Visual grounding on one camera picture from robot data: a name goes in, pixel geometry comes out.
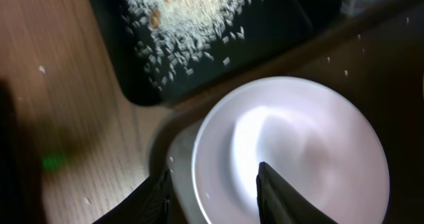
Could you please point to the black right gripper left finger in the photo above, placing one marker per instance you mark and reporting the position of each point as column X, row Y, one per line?
column 148, row 204

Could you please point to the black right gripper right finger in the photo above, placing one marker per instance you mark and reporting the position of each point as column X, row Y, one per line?
column 280, row 203

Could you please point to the pink white small bowl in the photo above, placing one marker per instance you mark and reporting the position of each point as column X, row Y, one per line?
column 312, row 136

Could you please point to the black tray bin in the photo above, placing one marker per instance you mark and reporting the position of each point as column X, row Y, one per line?
column 271, row 27

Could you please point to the spilled rice pile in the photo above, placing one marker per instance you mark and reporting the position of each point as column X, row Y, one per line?
column 185, row 33

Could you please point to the dark brown serving tray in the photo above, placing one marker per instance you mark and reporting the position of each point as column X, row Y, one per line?
column 375, row 60

